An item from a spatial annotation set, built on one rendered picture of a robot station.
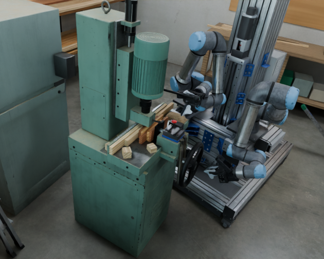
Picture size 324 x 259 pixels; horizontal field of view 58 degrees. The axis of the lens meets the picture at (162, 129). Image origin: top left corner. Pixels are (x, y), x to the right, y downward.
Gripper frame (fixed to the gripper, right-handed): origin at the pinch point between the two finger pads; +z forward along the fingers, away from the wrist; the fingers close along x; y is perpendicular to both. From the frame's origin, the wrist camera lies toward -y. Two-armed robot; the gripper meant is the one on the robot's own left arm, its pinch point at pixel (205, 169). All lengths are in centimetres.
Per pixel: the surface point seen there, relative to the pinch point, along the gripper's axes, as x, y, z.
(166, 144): -15.8, -27.6, 8.2
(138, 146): -24.2, -31.8, 21.4
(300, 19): 318, -32, -19
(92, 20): -20, -101, 20
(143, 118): -12.8, -43.6, 20.0
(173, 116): 13.2, -32.9, 17.8
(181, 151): -12.2, -20.2, 3.0
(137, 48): -17, -82, 2
